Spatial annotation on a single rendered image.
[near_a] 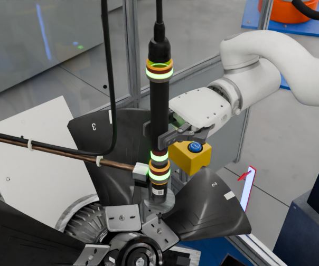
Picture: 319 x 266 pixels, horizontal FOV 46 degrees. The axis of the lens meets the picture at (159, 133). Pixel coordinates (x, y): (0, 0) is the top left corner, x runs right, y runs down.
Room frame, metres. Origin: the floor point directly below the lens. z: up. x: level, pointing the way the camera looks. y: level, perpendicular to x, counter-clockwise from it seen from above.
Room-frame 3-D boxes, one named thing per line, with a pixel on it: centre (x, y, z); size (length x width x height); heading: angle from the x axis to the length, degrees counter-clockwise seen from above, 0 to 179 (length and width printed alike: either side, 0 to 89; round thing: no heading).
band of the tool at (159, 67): (0.52, 0.00, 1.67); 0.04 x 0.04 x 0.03
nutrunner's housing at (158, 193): (0.52, 0.00, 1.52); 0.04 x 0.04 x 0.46
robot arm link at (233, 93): (0.63, -0.13, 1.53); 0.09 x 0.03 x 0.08; 39
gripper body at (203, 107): (0.59, -0.08, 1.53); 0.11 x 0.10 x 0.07; 129
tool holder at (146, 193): (0.53, 0.01, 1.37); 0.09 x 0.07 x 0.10; 73
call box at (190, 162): (0.98, -0.10, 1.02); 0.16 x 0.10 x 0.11; 39
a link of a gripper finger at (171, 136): (0.51, -0.03, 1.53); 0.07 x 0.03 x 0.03; 129
